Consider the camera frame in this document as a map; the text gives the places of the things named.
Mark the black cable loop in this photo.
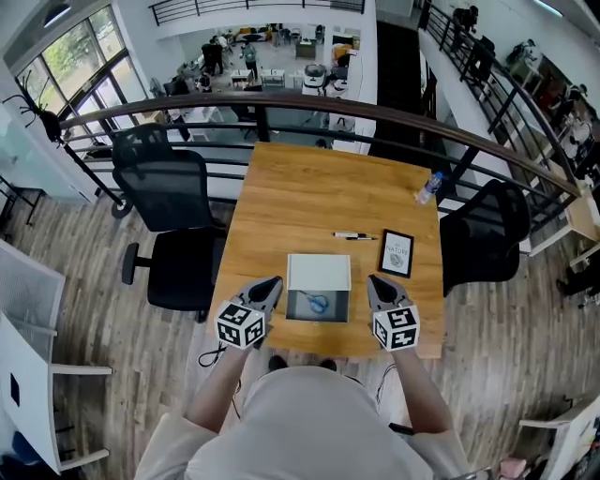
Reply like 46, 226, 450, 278
197, 340, 228, 369

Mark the person's right forearm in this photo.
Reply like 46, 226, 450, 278
390, 349, 454, 435

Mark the white mesh panel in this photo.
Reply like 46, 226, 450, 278
0, 238, 68, 365

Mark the dark curved balcony railing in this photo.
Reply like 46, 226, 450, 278
58, 91, 583, 235

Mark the person's left forearm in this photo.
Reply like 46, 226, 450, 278
184, 345, 250, 434

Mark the white desk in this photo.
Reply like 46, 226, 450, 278
0, 308, 113, 475

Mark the thin black cable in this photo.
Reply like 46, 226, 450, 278
373, 363, 399, 407

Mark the black picture frame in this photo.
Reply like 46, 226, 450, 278
377, 228, 416, 279

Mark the light wooden table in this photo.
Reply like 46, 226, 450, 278
563, 186, 600, 267

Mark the black mesh office chair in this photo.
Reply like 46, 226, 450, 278
439, 178, 533, 298
111, 123, 230, 324

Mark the person's cream clothing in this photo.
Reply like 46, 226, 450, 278
133, 365, 474, 480

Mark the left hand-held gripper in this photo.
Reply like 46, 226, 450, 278
214, 275, 285, 351

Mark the white side table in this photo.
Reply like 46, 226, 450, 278
517, 397, 600, 480

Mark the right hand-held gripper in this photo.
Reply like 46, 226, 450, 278
367, 274, 420, 353

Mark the white box container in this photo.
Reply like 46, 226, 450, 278
284, 253, 353, 324

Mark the clear water bottle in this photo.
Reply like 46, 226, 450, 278
414, 171, 444, 206

